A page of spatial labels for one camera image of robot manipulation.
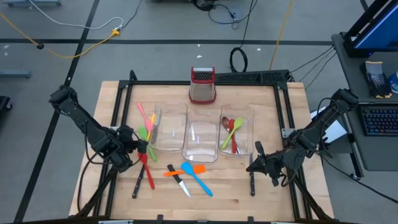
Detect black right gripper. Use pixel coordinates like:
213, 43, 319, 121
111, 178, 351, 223
246, 141, 296, 187

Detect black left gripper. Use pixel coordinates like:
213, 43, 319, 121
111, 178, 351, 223
107, 125, 149, 174

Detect green silicone spatula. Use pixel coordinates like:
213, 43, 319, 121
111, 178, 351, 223
138, 126, 159, 164

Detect black steak knife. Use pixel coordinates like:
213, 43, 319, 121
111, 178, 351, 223
248, 152, 256, 197
132, 164, 146, 199

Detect red silicone spatula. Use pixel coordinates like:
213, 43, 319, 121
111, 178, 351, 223
139, 152, 155, 190

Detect clear plastic bin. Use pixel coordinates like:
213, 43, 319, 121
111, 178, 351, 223
149, 102, 188, 152
218, 104, 255, 156
182, 109, 220, 164

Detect pink silicone spatula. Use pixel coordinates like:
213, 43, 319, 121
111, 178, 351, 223
136, 101, 154, 133

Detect black handled paring knife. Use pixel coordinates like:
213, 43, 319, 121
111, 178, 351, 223
167, 164, 192, 198

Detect lime green silicone spoon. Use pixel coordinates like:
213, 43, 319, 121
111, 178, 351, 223
221, 117, 244, 151

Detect blue silicone spatula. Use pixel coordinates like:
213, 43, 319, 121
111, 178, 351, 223
181, 161, 214, 198

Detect red silicone spoon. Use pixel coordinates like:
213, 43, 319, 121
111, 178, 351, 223
228, 118, 238, 154

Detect brown wooden spoon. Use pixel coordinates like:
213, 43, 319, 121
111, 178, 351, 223
221, 116, 241, 155

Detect orange silicone spatula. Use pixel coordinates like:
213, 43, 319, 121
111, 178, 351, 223
163, 164, 207, 177

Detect red and metal box grater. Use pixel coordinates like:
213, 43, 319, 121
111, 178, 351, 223
188, 66, 217, 105

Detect white paper sheet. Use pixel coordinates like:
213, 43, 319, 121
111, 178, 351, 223
310, 107, 348, 144

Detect black backlit keyboard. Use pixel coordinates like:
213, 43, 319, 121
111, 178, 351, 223
359, 105, 398, 137

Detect grey equipment cart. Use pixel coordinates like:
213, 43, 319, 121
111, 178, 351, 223
331, 32, 398, 172

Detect black chair base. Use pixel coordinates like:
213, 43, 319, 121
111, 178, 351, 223
0, 95, 12, 113

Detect grey floor stand base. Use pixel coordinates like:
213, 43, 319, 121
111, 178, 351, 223
0, 68, 32, 79

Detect grey work gloves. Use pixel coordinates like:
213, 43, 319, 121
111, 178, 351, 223
360, 60, 393, 100

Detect blue and white roll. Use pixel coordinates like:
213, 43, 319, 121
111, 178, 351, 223
388, 70, 398, 94

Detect black computer monitor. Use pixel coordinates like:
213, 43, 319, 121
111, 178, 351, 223
343, 0, 398, 58

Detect black aluminium table frame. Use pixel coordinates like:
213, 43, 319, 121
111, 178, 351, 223
73, 70, 335, 223

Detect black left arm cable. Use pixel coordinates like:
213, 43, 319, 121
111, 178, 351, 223
76, 144, 106, 212

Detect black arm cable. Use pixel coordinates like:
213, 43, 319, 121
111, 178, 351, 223
303, 146, 398, 205
76, 144, 106, 212

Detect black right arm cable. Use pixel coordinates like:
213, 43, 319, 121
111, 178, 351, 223
303, 146, 398, 205

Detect yellow extension cable with plug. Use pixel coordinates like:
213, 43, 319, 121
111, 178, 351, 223
0, 12, 121, 59

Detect black coiled cable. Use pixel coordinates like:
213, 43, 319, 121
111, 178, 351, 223
229, 0, 257, 73

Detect black cables to cart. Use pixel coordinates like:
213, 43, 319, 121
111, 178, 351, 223
289, 45, 337, 91

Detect white floor cable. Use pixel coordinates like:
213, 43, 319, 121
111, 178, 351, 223
27, 0, 124, 31

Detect black cable tangle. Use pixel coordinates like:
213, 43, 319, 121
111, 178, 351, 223
192, 0, 259, 30

